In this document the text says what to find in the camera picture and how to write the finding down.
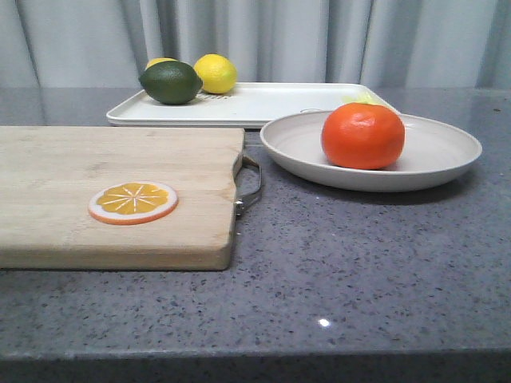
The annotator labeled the green lime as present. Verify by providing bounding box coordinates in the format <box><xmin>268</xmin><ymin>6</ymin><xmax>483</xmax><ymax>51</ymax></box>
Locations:
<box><xmin>139</xmin><ymin>61</ymin><xmax>203</xmax><ymax>105</ymax></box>

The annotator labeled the beige round plate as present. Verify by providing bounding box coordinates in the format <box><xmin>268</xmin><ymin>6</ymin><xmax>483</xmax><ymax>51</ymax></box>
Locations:
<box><xmin>260</xmin><ymin>111</ymin><xmax>482</xmax><ymax>192</ymax></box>

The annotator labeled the yellow lemon left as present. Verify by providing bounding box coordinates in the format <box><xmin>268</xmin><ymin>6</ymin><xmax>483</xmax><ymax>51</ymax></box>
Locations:
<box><xmin>145</xmin><ymin>57</ymin><xmax>175</xmax><ymax>69</ymax></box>

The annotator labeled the grey curtain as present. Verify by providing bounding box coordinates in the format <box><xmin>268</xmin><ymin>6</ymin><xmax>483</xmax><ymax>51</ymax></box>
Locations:
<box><xmin>1</xmin><ymin>1</ymin><xmax>510</xmax><ymax>89</ymax></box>

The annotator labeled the white rectangular tray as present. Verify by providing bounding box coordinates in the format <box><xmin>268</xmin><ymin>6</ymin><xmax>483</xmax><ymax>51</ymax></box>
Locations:
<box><xmin>106</xmin><ymin>82</ymin><xmax>393</xmax><ymax>129</ymax></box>

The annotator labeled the metal cutting board handle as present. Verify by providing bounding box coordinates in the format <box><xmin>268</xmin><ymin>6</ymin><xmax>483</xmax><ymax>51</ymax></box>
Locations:
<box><xmin>234</xmin><ymin>153</ymin><xmax>263</xmax><ymax>218</ymax></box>

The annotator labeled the orange mandarin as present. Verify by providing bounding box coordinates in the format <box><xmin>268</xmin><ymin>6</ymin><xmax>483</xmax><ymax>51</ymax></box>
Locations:
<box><xmin>321</xmin><ymin>103</ymin><xmax>406</xmax><ymax>170</ymax></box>

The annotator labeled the yellow lemon right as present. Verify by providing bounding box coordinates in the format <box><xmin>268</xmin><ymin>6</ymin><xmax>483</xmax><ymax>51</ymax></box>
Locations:
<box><xmin>193</xmin><ymin>53</ymin><xmax>237</xmax><ymax>94</ymax></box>

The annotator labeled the orange slice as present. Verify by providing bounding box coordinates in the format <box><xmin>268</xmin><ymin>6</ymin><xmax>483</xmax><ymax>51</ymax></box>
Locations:
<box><xmin>88</xmin><ymin>181</ymin><xmax>179</xmax><ymax>225</ymax></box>

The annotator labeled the yellow lemon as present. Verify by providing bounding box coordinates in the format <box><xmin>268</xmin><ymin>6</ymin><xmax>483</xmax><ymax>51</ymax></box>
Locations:
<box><xmin>145</xmin><ymin>57</ymin><xmax>175</xmax><ymax>69</ymax></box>
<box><xmin>193</xmin><ymin>53</ymin><xmax>237</xmax><ymax>94</ymax></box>

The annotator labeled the yellow plastic fork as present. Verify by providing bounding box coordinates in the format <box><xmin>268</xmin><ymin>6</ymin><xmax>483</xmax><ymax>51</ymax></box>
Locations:
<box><xmin>357</xmin><ymin>92</ymin><xmax>386</xmax><ymax>106</ymax></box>

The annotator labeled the wooden cutting board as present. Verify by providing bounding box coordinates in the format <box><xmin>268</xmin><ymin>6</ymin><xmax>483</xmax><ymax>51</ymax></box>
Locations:
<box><xmin>1</xmin><ymin>126</ymin><xmax>244</xmax><ymax>270</ymax></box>

